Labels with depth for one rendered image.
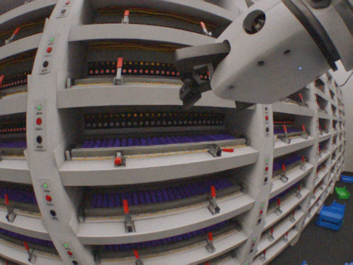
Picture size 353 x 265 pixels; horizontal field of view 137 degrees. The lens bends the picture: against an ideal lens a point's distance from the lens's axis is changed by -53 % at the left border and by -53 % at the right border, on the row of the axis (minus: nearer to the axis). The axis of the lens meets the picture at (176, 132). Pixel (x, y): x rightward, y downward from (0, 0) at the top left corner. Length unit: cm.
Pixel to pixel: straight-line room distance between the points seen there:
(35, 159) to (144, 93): 32
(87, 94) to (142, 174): 23
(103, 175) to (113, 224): 17
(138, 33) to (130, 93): 18
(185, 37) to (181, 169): 38
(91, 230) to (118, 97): 37
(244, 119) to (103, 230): 61
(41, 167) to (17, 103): 19
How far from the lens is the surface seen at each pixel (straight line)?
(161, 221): 46
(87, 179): 38
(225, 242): 66
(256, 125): 55
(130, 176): 36
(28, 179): 47
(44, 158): 41
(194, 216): 48
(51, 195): 43
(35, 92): 43
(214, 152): 43
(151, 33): 45
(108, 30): 45
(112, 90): 36
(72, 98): 38
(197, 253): 61
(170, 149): 41
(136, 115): 50
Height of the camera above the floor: 101
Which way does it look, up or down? level
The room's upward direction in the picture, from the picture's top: 2 degrees counter-clockwise
